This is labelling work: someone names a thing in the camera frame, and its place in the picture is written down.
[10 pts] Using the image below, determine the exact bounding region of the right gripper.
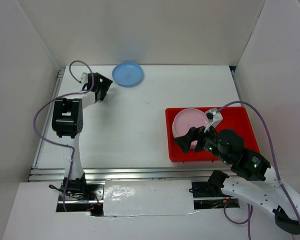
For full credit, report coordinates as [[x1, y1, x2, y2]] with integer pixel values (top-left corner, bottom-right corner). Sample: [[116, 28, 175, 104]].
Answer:
[[172, 119, 231, 163]]

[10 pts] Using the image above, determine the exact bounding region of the pink plate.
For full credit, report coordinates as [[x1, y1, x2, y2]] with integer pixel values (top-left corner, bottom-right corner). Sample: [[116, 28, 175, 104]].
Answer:
[[172, 108, 209, 149]]

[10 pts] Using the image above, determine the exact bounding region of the blue plate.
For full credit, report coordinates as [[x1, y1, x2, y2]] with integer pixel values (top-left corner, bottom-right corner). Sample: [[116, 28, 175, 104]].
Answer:
[[112, 62, 144, 87]]

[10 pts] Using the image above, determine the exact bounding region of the cream white plate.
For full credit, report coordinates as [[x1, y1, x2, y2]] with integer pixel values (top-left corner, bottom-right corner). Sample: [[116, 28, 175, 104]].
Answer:
[[171, 124, 179, 138]]

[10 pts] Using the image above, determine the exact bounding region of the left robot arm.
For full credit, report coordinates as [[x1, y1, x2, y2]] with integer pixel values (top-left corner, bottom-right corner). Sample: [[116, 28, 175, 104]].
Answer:
[[51, 72, 113, 200]]

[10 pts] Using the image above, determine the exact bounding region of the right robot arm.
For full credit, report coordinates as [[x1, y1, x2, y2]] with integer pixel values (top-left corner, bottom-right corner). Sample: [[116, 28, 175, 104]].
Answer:
[[174, 127, 300, 235]]

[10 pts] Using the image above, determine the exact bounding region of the red plastic bin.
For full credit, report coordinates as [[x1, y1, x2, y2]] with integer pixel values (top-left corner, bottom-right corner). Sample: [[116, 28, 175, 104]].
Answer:
[[165, 106, 260, 163]]

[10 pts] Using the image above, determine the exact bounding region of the white foam block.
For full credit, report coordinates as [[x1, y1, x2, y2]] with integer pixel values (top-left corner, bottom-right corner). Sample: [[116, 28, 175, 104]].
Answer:
[[103, 180, 195, 217]]

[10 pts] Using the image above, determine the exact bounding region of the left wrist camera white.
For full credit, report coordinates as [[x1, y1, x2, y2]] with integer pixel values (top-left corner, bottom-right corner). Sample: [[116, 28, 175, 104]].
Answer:
[[80, 72, 91, 85]]

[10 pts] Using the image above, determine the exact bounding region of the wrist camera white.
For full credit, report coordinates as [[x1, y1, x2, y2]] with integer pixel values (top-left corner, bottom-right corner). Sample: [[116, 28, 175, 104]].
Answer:
[[204, 108, 223, 133], [80, 72, 91, 85]]

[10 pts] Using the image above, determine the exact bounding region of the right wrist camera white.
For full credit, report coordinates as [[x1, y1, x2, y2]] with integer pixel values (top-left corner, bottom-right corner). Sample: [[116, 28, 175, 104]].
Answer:
[[204, 108, 223, 133]]

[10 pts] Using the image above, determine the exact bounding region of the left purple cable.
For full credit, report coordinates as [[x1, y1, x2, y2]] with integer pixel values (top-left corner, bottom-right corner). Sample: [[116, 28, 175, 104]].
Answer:
[[33, 60, 96, 212]]

